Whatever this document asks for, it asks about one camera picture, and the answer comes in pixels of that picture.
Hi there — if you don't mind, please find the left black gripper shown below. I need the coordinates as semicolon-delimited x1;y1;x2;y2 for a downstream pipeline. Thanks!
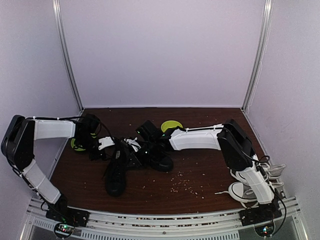
75;134;107;161

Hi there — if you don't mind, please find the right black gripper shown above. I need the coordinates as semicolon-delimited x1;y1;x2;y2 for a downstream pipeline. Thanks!
124;140;158;170

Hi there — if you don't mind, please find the black sneaker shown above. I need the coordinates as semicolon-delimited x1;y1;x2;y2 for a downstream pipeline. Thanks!
104;139;128;197
148;152;174;172

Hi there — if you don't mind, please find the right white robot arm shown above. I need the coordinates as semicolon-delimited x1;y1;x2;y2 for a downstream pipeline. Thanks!
125;119;276;221

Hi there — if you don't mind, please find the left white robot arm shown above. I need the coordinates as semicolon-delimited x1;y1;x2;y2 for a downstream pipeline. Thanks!
1;115;115;222

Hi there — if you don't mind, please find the green plate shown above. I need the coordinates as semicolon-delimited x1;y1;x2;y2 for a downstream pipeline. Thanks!
70;133;98;152

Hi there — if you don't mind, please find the green bowl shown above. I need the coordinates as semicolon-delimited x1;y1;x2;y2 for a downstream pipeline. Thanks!
160;120;183;133

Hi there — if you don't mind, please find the grey sneaker front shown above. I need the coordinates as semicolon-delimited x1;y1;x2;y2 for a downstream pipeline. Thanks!
214;180;285;208

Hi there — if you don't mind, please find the grey sneaker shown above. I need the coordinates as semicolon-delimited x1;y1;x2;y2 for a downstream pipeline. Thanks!
228;163;287;185
214;180;285;208

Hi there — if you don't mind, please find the grey sneaker rear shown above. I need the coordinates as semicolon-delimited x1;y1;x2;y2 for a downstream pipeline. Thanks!
228;163;287;185

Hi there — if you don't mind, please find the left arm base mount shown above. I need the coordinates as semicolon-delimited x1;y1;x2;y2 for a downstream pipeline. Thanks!
45;207;90;240

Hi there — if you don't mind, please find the aluminium front rail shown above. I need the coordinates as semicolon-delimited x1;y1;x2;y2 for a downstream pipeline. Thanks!
18;197;310;240

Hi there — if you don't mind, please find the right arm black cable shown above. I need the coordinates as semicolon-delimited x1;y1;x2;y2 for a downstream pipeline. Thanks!
249;147;288;226

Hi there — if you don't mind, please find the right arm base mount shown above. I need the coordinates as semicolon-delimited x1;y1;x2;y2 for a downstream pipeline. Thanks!
238;204;282;239

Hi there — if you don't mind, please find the left aluminium frame post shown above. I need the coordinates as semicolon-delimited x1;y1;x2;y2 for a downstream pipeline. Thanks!
52;0;84;112

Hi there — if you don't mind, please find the aluminium frame post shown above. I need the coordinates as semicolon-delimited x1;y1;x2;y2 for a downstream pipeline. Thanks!
241;0;274;113
52;0;84;112

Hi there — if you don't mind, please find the right aluminium frame post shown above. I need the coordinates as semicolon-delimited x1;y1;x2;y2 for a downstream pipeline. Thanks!
241;0;274;113

